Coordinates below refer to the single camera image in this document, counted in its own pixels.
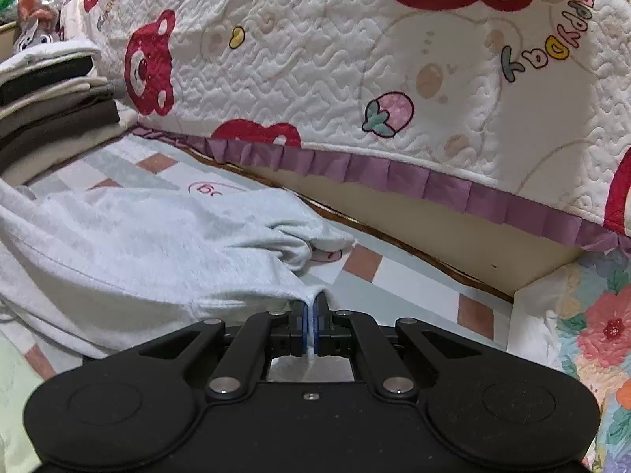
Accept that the light grey sweatshirt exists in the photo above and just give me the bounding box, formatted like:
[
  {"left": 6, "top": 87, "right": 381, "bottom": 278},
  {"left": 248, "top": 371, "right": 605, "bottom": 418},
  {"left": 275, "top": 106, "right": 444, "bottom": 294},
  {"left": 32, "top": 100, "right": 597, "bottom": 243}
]
[{"left": 1, "top": 186, "right": 354, "bottom": 359}]

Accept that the white bear print quilt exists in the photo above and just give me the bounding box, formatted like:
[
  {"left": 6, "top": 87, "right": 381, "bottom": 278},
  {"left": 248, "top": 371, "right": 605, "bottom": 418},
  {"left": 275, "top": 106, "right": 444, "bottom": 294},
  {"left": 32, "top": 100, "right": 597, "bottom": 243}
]
[{"left": 61, "top": 0, "right": 630, "bottom": 250}]

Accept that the dark brown folded garment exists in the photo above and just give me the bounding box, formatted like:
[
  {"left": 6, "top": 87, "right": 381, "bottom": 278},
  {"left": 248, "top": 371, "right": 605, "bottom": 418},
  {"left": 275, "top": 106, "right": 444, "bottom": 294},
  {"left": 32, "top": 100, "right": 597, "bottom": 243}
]
[{"left": 1, "top": 82, "right": 138, "bottom": 186}]

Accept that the cream folded garment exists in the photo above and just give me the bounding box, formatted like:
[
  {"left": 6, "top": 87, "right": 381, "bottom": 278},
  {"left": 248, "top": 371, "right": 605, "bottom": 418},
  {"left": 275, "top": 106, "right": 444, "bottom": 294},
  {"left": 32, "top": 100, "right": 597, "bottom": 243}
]
[{"left": 0, "top": 76, "right": 108, "bottom": 120}]

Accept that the light green quilted sheet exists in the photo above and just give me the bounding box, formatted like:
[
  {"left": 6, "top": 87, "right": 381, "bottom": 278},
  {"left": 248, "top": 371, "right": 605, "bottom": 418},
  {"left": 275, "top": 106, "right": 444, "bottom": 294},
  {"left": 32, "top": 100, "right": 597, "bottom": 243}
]
[{"left": 0, "top": 334, "right": 42, "bottom": 472}]

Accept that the floral pillow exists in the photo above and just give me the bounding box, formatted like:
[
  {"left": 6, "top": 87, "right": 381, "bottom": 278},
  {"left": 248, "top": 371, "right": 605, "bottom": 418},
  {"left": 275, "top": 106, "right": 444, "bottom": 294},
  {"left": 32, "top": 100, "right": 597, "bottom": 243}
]
[{"left": 507, "top": 249, "right": 631, "bottom": 472}]

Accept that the black folded garment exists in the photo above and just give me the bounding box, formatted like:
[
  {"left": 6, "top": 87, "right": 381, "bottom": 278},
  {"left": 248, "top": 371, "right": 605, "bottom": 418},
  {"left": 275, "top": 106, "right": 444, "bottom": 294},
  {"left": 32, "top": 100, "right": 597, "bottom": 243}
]
[{"left": 0, "top": 57, "right": 93, "bottom": 106}]

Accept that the grey bunny plush toy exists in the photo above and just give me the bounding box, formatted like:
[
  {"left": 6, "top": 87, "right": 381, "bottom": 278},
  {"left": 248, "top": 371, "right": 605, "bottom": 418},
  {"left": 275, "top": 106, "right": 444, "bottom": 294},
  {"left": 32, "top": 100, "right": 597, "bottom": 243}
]
[{"left": 13, "top": 0, "right": 63, "bottom": 54}]

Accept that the white folded garment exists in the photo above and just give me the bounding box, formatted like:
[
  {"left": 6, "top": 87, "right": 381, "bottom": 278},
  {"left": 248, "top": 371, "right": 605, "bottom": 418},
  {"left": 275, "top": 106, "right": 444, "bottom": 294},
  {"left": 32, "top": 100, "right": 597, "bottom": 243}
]
[{"left": 0, "top": 39, "right": 101, "bottom": 83}]

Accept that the checked plush blanket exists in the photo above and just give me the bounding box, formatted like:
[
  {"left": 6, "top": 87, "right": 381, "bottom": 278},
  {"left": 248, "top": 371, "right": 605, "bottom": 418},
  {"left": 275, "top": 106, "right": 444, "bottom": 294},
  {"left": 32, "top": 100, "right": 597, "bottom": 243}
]
[{"left": 0, "top": 132, "right": 515, "bottom": 380}]

